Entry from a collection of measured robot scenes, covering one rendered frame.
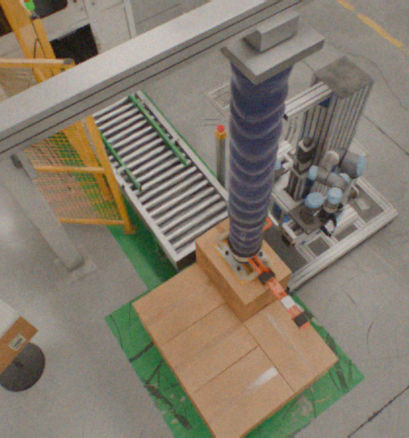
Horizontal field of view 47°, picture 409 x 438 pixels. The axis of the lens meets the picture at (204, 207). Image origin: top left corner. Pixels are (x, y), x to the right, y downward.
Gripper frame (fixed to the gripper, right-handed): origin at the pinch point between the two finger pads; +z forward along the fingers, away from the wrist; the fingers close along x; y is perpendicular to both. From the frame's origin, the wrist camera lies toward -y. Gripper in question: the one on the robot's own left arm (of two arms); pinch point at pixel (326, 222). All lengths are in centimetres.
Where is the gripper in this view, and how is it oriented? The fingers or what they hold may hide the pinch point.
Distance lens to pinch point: 287.4
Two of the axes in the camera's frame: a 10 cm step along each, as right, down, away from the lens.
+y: -8.3, 5.0, -2.6
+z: 0.3, 5.0, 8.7
